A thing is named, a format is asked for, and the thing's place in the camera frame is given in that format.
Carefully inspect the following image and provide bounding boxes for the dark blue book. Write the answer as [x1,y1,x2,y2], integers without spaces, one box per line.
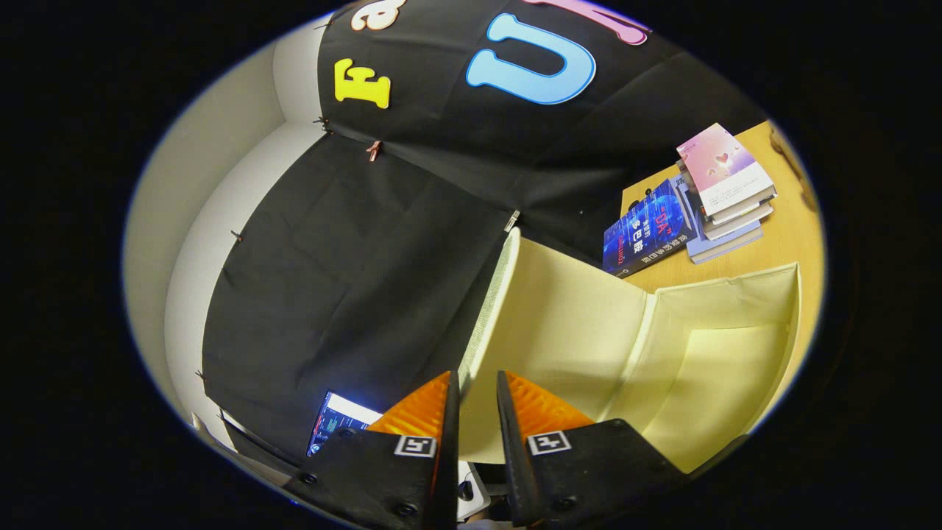
[602,178,697,280]

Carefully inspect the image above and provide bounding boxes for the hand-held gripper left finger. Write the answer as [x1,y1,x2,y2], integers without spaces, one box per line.
[283,370,461,530]

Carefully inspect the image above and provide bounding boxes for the cream fabric storage box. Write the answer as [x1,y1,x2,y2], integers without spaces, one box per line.
[458,227,804,476]

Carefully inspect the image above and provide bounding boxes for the row of black clips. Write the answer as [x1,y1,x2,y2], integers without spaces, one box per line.
[193,21,336,384]

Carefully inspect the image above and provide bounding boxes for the pink cover book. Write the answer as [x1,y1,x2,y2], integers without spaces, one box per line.
[676,122,778,219]

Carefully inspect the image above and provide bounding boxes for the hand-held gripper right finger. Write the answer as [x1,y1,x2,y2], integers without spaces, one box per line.
[497,370,690,528]

